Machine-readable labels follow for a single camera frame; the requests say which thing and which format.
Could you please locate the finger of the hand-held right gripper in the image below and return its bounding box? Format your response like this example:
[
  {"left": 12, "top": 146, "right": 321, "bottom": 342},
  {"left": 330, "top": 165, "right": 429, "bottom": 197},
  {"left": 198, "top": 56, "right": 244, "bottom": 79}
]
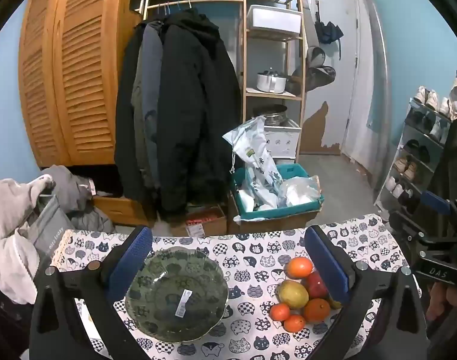
[
  {"left": 420, "top": 190, "right": 457, "bottom": 229},
  {"left": 388, "top": 212, "right": 444, "bottom": 259}
]

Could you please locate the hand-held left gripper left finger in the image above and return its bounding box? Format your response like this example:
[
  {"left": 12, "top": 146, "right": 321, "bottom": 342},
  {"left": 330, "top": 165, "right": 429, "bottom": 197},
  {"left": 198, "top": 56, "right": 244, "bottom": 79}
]
[{"left": 28, "top": 226, "right": 154, "bottom": 360}]

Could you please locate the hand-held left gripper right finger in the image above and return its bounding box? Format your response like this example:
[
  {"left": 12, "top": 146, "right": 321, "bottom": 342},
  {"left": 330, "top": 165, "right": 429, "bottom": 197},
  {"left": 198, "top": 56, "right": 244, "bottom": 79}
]
[{"left": 304, "top": 225, "right": 428, "bottom": 360}]

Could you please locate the red apple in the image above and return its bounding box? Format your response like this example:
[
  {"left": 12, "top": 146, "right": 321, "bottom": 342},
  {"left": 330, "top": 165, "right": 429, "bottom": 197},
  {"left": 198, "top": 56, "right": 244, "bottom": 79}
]
[{"left": 306, "top": 271, "right": 330, "bottom": 300}]

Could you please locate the orange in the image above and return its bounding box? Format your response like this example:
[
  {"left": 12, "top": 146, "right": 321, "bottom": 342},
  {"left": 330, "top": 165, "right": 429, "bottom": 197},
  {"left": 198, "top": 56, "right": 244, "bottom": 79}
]
[
  {"left": 286, "top": 257, "right": 314, "bottom": 279},
  {"left": 303, "top": 298, "right": 331, "bottom": 323}
]

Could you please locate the green patterned bowl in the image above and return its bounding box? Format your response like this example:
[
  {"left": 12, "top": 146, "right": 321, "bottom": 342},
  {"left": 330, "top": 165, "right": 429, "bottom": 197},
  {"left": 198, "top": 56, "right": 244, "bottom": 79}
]
[{"left": 124, "top": 247, "right": 229, "bottom": 344}]

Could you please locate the small tangerine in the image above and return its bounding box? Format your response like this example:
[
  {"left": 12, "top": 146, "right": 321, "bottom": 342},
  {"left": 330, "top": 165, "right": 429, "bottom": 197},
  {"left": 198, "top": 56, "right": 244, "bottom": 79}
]
[
  {"left": 283, "top": 314, "right": 306, "bottom": 333},
  {"left": 270, "top": 303, "right": 291, "bottom": 322}
]

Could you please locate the person's right hand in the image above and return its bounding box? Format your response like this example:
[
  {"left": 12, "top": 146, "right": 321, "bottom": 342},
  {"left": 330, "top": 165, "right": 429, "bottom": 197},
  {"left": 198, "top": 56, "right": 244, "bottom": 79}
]
[{"left": 425, "top": 281, "right": 457, "bottom": 323}]

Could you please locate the dark hanging garment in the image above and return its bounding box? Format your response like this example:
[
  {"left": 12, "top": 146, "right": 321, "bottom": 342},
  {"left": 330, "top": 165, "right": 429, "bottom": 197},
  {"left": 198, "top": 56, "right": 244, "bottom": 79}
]
[{"left": 425, "top": 116, "right": 457, "bottom": 203}]

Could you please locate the wooden drawer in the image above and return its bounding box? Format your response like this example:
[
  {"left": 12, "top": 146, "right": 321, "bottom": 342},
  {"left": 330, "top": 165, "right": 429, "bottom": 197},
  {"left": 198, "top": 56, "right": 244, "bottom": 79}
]
[{"left": 91, "top": 193, "right": 150, "bottom": 227}]

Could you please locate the large cardboard box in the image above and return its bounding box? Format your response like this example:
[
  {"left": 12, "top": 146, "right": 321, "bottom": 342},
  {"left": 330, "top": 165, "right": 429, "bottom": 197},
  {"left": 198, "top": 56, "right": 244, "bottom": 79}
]
[{"left": 226, "top": 195, "right": 321, "bottom": 235}]

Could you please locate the metal shoe rack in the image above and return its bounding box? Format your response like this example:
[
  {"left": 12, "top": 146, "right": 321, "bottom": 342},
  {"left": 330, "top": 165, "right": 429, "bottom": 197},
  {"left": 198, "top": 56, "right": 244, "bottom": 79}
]
[{"left": 375, "top": 97, "right": 452, "bottom": 214}]

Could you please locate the cat print tablecloth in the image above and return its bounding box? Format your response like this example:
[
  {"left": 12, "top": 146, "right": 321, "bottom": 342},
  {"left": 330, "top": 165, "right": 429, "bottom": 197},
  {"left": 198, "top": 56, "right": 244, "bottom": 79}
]
[{"left": 50, "top": 214, "right": 424, "bottom": 360}]

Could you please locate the clear plastic bag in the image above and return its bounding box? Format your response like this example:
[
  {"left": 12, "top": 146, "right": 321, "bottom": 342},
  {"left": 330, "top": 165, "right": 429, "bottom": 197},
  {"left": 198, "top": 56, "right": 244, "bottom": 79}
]
[{"left": 279, "top": 175, "right": 323, "bottom": 208}]

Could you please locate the cardboard box with red packets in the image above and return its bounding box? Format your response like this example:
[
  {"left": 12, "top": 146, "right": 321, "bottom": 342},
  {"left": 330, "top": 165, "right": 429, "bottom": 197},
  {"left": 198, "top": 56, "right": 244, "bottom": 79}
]
[{"left": 172, "top": 204, "right": 227, "bottom": 238}]

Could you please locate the grey storage bag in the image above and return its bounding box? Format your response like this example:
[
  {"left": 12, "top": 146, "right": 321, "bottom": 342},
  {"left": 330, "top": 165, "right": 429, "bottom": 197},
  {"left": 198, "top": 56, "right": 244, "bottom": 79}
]
[{"left": 26, "top": 195, "right": 75, "bottom": 263}]

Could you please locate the dark grey garment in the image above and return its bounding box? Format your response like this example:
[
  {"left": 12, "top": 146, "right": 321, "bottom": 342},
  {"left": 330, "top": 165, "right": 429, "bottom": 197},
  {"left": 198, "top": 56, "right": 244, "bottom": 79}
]
[{"left": 41, "top": 165, "right": 115, "bottom": 233}]

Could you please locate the light grey fleece robe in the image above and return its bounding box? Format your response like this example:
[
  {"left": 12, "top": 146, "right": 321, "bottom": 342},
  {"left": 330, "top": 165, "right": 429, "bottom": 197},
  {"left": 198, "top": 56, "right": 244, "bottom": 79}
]
[{"left": 0, "top": 175, "right": 58, "bottom": 304}]

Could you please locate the metal pipe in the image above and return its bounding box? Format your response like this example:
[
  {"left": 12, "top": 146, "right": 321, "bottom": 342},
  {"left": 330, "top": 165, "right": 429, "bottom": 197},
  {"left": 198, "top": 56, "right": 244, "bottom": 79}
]
[{"left": 363, "top": 0, "right": 392, "bottom": 192}]

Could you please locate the white patterned box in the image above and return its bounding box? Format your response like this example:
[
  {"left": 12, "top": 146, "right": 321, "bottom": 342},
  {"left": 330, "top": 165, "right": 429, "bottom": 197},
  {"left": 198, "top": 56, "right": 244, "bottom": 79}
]
[{"left": 264, "top": 118, "right": 302, "bottom": 158}]

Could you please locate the black hooded coat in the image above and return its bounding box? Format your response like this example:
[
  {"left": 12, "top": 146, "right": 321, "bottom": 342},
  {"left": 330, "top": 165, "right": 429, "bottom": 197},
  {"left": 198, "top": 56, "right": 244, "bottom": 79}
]
[{"left": 159, "top": 7, "right": 242, "bottom": 222}]

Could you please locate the white door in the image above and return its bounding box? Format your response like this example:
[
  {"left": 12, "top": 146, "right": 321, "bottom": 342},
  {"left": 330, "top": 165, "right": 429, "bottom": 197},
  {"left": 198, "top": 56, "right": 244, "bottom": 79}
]
[{"left": 307, "top": 0, "right": 360, "bottom": 156}]

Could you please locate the olive green jacket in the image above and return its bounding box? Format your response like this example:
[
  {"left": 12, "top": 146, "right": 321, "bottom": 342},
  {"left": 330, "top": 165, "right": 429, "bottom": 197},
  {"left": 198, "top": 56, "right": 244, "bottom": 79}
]
[{"left": 131, "top": 64, "right": 147, "bottom": 166}]

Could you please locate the steel pot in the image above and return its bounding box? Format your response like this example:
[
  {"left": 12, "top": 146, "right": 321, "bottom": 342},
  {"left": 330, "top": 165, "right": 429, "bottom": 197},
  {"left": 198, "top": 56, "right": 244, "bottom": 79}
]
[{"left": 253, "top": 105, "right": 289, "bottom": 126}]

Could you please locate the dark hanging bag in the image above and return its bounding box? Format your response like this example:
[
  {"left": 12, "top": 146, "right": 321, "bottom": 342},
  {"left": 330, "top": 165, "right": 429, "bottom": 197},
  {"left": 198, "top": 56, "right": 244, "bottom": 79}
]
[{"left": 286, "top": 65, "right": 336, "bottom": 96}]

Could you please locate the grey jacket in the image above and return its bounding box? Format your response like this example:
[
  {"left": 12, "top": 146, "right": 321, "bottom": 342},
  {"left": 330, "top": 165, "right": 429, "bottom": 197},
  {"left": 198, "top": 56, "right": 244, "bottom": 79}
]
[{"left": 140, "top": 20, "right": 165, "bottom": 190}]

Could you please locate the grey hanging pouch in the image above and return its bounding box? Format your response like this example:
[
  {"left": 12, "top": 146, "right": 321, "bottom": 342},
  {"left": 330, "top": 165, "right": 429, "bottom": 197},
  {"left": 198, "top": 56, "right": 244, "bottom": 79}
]
[{"left": 307, "top": 47, "right": 327, "bottom": 70}]

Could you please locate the white pot with lid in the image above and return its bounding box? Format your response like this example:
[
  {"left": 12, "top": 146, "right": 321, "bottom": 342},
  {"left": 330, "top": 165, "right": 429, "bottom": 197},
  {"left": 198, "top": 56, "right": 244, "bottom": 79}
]
[{"left": 256, "top": 69, "right": 288, "bottom": 94}]

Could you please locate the wooden louvered wardrobe door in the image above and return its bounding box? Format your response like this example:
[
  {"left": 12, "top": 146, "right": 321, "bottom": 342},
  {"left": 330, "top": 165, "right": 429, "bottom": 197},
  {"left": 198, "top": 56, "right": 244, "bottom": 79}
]
[
  {"left": 18, "top": 0, "right": 72, "bottom": 167},
  {"left": 52, "top": 0, "right": 143, "bottom": 166}
]

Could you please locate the dark blue umbrella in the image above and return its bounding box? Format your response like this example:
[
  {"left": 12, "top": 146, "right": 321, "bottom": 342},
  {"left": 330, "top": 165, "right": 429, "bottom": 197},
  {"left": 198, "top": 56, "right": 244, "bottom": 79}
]
[{"left": 315, "top": 2, "right": 343, "bottom": 61}]

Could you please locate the bamboo shelf rack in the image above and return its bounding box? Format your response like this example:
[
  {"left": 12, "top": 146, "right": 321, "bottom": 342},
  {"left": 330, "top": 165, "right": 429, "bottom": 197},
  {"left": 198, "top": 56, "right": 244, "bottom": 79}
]
[{"left": 240, "top": 0, "right": 308, "bottom": 158}]

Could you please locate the large white storage box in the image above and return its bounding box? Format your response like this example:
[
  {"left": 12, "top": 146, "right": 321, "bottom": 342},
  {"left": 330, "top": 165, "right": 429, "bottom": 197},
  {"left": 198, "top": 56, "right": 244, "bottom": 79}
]
[{"left": 247, "top": 4, "right": 303, "bottom": 34}]

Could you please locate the wooden clothes rail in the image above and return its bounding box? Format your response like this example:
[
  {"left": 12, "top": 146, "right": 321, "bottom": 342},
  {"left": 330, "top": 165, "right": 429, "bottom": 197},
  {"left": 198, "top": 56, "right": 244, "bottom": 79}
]
[{"left": 144, "top": 0, "right": 248, "bottom": 10}]

